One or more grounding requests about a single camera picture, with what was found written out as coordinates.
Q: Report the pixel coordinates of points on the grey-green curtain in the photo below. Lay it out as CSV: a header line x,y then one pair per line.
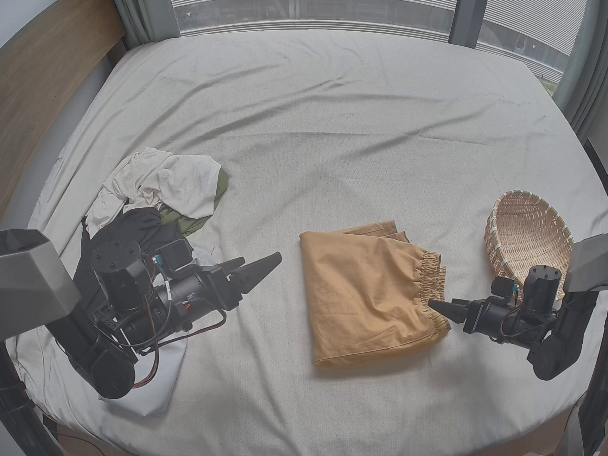
x,y
142,7
589,64

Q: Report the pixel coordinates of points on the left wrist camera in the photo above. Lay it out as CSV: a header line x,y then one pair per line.
x,y
173,252

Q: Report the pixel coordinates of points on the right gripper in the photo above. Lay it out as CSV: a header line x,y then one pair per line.
x,y
489,318

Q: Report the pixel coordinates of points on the tan shorts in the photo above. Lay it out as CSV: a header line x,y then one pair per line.
x,y
361,302

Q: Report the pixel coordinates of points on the green garment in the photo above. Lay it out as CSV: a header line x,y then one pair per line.
x,y
185,223

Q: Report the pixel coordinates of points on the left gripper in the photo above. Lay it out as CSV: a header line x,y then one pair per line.
x,y
223,288

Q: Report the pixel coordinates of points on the white garment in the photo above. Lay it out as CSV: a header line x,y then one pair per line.
x,y
180,183

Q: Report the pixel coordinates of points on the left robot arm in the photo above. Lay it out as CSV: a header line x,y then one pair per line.
x,y
33,278

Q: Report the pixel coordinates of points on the black garment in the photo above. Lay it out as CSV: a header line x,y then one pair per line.
x,y
142,226

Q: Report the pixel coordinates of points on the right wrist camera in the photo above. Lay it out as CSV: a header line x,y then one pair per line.
x,y
503,288

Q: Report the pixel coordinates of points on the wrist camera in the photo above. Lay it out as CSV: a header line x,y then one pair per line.
x,y
503,288
173,252

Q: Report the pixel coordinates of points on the bed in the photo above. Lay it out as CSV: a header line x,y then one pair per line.
x,y
332,112

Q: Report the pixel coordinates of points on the round woven basket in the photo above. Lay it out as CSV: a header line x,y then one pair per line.
x,y
522,235

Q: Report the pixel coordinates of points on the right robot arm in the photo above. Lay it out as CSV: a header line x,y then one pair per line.
x,y
560,340

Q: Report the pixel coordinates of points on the pale blue garment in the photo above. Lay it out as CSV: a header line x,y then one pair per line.
x,y
161,373

